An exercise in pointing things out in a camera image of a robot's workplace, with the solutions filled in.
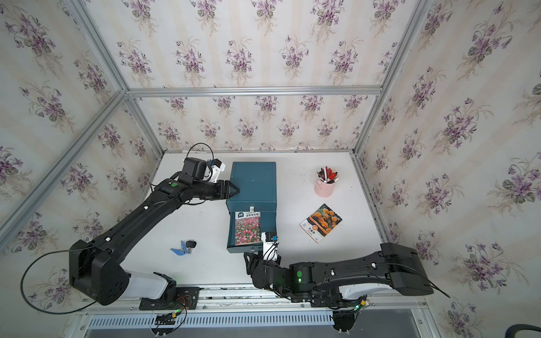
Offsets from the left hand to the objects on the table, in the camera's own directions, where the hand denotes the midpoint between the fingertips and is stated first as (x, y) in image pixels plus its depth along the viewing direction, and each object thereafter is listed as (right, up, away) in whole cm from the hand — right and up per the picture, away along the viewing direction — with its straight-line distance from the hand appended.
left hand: (236, 192), depth 78 cm
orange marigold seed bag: (+36, -15, +15) cm, 41 cm away
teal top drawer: (+12, -7, 0) cm, 14 cm away
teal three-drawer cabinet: (+8, +4, +2) cm, 9 cm away
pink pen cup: (+38, 0, +20) cm, 43 cm away
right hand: (+6, -22, -6) cm, 24 cm away
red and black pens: (+40, +6, +20) cm, 45 cm away
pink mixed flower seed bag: (+4, -14, +4) cm, 15 cm away
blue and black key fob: (-21, -23, +6) cm, 32 cm away
